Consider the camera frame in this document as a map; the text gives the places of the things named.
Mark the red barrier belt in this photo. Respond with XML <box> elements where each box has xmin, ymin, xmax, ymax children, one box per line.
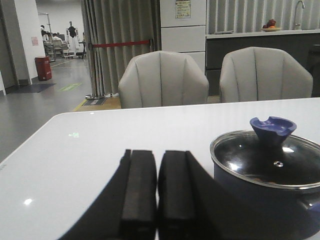
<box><xmin>91</xmin><ymin>39</ymin><xmax>151</xmax><ymax>48</ymax></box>

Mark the paper notice on cabinet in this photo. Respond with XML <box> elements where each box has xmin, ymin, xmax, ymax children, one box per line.
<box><xmin>174</xmin><ymin>0</ymin><xmax>191</xmax><ymax>19</ymax></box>

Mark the white drawer cabinet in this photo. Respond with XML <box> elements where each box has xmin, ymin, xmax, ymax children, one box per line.
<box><xmin>159</xmin><ymin>0</ymin><xmax>207</xmax><ymax>71</ymax></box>

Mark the beige upholstered chair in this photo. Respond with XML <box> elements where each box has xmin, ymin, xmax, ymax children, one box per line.
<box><xmin>219</xmin><ymin>46</ymin><xmax>313</xmax><ymax>103</ymax></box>
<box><xmin>118</xmin><ymin>50</ymin><xmax>209</xmax><ymax>109</ymax></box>

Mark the chrome kitchen faucet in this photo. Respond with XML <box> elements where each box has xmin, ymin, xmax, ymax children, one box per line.
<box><xmin>293</xmin><ymin>0</ymin><xmax>305</xmax><ymax>30</ymax></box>

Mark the left beige upholstered chair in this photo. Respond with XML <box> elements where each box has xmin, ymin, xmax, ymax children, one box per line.
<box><xmin>118</xmin><ymin>50</ymin><xmax>209</xmax><ymax>109</ymax></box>

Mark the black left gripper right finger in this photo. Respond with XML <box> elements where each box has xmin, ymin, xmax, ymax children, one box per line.
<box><xmin>157</xmin><ymin>149</ymin><xmax>251</xmax><ymax>240</ymax></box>

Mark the white humanoid robot background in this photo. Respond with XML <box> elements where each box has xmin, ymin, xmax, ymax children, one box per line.
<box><xmin>66</xmin><ymin>21</ymin><xmax>83</xmax><ymax>58</ymax></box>

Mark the dark blue saucepan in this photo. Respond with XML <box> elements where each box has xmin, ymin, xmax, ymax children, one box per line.
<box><xmin>213</xmin><ymin>162</ymin><xmax>320</xmax><ymax>240</ymax></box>

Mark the grey pleated curtain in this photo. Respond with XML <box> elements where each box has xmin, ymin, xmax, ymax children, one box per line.
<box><xmin>81</xmin><ymin>0</ymin><xmax>161</xmax><ymax>100</ymax></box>

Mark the right beige upholstered chair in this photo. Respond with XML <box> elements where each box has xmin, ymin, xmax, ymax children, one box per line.
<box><xmin>219</xmin><ymin>46</ymin><xmax>313</xmax><ymax>103</ymax></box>

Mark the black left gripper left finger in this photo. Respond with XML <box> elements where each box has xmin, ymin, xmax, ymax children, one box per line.
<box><xmin>61</xmin><ymin>149</ymin><xmax>157</xmax><ymax>240</ymax></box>

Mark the red cylindrical bin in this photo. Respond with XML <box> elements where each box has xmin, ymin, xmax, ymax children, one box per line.
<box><xmin>35</xmin><ymin>56</ymin><xmax>52</xmax><ymax>81</ymax></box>

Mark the dark grey counter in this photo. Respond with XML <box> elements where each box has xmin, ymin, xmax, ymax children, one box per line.
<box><xmin>205</xmin><ymin>29</ymin><xmax>320</xmax><ymax>98</ymax></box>

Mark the seated person in background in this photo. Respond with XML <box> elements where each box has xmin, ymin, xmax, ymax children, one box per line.
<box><xmin>52</xmin><ymin>33</ymin><xmax>63</xmax><ymax>50</ymax></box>

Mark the fruit plate on counter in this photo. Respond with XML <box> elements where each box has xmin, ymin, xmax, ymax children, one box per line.
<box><xmin>261</xmin><ymin>19</ymin><xmax>281</xmax><ymax>32</ymax></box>

